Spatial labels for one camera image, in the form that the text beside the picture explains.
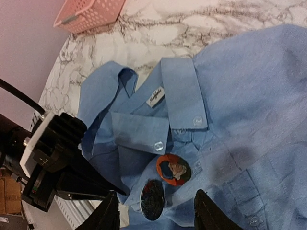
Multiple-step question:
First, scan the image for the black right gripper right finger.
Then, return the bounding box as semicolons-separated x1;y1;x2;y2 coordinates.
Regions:
194;189;242;230

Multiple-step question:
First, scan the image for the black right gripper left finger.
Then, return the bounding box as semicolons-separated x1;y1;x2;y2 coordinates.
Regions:
76;192;120;230

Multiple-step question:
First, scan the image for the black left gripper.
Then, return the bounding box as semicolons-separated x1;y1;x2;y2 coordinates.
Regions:
20;113;126;212

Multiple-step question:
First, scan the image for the round brooch dark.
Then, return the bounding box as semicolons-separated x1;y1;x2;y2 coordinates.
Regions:
140;180;165;221

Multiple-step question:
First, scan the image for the round brooch orange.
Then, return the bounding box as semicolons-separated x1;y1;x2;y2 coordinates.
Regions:
156;154;192;186

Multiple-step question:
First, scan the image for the blue shirt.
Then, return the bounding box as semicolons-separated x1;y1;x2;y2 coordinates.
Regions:
77;24;307;230

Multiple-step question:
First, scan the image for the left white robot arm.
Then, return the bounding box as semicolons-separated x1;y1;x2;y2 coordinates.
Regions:
0;80;123;212

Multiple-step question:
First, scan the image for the pink plastic basket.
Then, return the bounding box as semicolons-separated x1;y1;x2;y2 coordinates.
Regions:
53;0;125;34

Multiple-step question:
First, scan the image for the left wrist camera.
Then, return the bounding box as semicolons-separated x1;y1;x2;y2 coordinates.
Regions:
19;112;87;178

